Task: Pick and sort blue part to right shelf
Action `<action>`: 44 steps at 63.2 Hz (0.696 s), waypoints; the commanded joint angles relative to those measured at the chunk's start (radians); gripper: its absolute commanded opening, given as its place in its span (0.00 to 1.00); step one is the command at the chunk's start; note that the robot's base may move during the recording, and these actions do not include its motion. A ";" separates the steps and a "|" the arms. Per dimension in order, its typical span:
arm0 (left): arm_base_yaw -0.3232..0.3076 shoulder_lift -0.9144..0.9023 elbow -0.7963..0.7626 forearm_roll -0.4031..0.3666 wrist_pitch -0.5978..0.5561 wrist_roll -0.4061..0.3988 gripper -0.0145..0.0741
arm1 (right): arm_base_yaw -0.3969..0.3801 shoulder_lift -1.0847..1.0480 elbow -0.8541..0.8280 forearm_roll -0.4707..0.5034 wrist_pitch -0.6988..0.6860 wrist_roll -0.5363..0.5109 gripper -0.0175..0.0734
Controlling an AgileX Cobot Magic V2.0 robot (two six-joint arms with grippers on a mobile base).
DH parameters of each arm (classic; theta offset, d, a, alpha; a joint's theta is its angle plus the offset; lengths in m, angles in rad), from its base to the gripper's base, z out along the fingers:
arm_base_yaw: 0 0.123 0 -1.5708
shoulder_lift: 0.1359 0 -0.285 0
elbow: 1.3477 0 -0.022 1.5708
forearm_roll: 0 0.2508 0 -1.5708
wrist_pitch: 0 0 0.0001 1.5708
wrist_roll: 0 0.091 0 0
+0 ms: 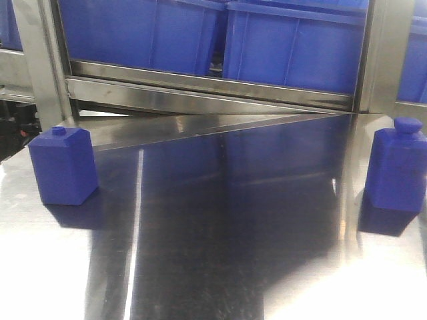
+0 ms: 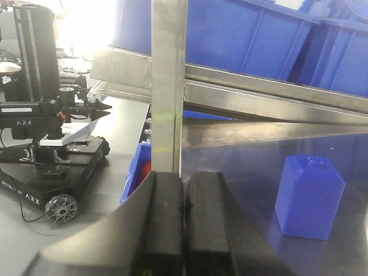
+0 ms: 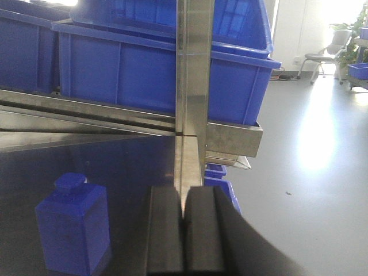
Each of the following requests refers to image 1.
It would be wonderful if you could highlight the blue bottle part small cap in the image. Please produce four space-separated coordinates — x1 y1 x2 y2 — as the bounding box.
28 126 98 206

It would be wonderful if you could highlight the blue bottle part wide cap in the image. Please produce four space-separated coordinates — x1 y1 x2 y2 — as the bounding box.
365 117 426 212

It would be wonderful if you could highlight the blue plastic bin left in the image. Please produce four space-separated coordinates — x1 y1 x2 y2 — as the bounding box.
59 1 226 76

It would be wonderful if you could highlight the blue plastic bin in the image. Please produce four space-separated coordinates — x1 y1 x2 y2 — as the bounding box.
223 1 366 94
59 1 226 76

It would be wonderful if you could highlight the blue plastic bin right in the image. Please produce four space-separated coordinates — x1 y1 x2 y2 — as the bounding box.
223 1 366 94

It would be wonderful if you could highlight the blue bin far right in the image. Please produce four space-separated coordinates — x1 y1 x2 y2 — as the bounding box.
398 16 426 103

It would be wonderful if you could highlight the blue bin far left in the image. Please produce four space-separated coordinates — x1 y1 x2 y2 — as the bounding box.
1 0 23 51

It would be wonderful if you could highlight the stainless steel shelf frame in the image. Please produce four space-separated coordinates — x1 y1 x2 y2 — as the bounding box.
8 1 426 126

